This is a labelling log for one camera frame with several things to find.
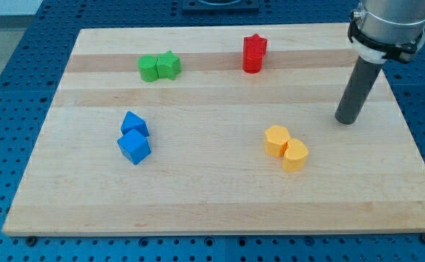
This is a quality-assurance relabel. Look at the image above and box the red star block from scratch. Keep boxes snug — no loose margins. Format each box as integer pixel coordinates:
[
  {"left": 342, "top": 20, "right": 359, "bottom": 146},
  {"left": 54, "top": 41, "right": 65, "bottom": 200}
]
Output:
[{"left": 243, "top": 33, "right": 268, "bottom": 56}]

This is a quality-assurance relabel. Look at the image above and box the blue triangular prism block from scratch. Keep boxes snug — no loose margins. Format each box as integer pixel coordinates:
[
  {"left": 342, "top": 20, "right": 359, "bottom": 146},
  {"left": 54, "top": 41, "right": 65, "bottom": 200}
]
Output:
[{"left": 120, "top": 111, "right": 149, "bottom": 137}]

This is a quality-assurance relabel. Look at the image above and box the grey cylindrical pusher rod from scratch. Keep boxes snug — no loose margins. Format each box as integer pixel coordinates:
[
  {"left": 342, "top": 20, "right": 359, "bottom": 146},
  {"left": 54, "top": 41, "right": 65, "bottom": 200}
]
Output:
[{"left": 335, "top": 57, "right": 383, "bottom": 124}]

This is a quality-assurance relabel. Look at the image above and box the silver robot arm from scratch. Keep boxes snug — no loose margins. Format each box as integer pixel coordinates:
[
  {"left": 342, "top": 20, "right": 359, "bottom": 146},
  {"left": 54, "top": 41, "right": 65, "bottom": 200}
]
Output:
[{"left": 347, "top": 0, "right": 425, "bottom": 64}]

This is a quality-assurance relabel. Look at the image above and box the red cylinder block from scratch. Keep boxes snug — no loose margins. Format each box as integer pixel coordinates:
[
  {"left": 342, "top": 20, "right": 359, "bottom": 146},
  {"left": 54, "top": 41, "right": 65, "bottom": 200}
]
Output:
[{"left": 242, "top": 46, "right": 264, "bottom": 74}]

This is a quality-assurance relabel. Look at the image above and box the green star block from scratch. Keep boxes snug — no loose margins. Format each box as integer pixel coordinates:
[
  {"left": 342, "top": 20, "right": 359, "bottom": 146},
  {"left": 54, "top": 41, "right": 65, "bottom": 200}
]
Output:
[{"left": 156, "top": 50, "right": 182, "bottom": 80}]

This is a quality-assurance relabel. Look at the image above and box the blue cube block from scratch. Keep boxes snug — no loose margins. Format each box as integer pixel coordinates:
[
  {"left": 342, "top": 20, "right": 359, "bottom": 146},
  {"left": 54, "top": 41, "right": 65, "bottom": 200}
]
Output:
[{"left": 117, "top": 130, "right": 151, "bottom": 164}]

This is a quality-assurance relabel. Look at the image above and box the green cylinder block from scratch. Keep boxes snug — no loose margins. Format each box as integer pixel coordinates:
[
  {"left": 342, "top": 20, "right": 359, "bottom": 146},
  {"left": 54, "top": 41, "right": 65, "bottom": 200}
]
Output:
[{"left": 137, "top": 55, "right": 159, "bottom": 82}]

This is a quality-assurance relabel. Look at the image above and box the yellow heart block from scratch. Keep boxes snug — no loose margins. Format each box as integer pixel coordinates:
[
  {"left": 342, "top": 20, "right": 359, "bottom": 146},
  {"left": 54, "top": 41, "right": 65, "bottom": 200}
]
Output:
[{"left": 282, "top": 138, "right": 309, "bottom": 172}]

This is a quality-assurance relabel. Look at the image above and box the light wooden board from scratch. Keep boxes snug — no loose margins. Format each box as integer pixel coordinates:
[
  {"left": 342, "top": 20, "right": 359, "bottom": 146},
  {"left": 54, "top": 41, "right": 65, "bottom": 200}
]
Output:
[{"left": 2, "top": 23, "right": 425, "bottom": 237}]

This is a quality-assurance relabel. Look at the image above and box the yellow hexagon block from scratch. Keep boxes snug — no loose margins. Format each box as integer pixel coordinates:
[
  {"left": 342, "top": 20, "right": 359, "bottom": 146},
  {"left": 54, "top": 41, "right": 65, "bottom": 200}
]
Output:
[{"left": 264, "top": 124, "right": 291, "bottom": 157}]

